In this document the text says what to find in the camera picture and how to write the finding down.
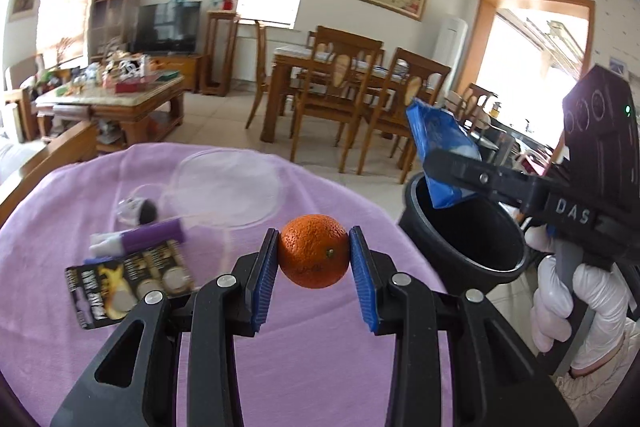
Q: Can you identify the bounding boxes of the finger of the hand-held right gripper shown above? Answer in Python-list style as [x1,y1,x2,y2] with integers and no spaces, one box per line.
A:
[422,149,546,208]

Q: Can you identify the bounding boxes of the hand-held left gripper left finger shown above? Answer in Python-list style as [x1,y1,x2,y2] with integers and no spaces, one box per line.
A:
[50,228,281,427]

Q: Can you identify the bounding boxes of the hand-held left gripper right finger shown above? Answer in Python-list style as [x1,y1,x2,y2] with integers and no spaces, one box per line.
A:
[348,226,576,427]

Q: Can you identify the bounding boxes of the blue snack packet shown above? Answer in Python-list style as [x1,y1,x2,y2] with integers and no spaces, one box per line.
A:
[405,97,483,210]

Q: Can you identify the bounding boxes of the orange tangerine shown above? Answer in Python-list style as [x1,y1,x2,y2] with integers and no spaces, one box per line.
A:
[277,214,350,289]

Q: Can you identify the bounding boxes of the black trash bin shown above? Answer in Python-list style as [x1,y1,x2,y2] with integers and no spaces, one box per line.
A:
[397,172,531,295]

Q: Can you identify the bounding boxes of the person's right forearm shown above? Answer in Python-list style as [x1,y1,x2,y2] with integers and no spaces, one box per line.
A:
[555,322,640,413]

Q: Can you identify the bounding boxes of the person's right hand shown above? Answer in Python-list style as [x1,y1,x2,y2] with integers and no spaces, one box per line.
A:
[524,224,630,375]

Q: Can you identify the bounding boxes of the wooden dining chair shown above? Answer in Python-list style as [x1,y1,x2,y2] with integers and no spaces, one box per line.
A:
[290,26,385,162]
[245,21,271,130]
[452,83,498,128]
[340,48,452,184]

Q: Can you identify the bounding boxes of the purple tablecloth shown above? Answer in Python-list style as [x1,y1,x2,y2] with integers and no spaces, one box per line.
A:
[0,143,453,427]

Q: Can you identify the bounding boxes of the clear plastic lid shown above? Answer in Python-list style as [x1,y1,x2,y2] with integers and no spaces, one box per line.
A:
[169,151,284,230]

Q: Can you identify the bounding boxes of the purple tube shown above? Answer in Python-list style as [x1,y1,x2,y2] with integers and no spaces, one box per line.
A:
[89,217,185,258]

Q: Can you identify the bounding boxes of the white standing air conditioner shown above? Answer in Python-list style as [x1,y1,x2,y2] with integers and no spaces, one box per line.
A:
[432,14,470,68]

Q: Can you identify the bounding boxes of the wooden door arch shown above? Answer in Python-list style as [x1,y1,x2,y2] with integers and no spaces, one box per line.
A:
[450,0,601,108]

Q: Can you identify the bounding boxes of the small white and black object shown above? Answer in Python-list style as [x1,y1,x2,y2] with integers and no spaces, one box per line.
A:
[116,196,160,226]

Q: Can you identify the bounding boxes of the black battery blister card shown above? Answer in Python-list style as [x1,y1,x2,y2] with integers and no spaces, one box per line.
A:
[65,239,195,330]

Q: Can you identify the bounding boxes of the wooden dining table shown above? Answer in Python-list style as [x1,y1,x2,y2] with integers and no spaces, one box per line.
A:
[265,46,386,142]

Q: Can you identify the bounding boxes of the wooden coffee table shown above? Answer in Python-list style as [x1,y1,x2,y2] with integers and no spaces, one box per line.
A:
[35,74,186,152]

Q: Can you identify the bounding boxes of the wooden television cabinet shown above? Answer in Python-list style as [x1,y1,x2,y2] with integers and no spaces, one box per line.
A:
[145,53,206,94]

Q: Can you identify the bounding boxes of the tall wooden stand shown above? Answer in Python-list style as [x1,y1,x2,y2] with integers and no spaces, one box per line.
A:
[206,9,241,96]

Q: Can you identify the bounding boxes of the wooden sofa armrest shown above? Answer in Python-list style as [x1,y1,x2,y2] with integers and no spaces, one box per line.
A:
[0,119,98,212]

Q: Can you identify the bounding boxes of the clutter of small toys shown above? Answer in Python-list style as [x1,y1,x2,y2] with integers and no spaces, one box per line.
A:
[37,49,183,95]

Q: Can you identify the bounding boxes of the flat screen television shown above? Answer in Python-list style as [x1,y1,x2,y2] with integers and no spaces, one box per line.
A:
[131,1,202,55]

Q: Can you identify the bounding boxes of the wooden bookshelf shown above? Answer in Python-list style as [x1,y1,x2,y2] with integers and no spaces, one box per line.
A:
[90,0,147,58]

